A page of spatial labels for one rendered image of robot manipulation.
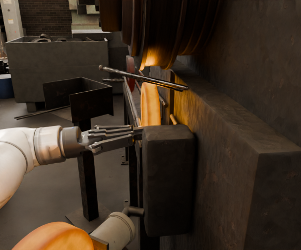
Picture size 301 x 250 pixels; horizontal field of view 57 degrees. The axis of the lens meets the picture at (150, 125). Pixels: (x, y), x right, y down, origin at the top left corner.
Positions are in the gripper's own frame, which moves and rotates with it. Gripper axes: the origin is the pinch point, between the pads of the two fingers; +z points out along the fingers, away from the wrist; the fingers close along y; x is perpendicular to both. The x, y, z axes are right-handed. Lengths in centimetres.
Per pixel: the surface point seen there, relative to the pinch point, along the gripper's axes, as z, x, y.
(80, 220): -35, -71, -58
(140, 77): -0.6, 14.2, 1.8
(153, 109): 2.2, 4.8, -2.9
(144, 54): 0.5, 19.6, 4.6
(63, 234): -14.1, 4.2, 36.1
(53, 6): -200, 66, -1011
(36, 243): -16.6, 5.2, 38.0
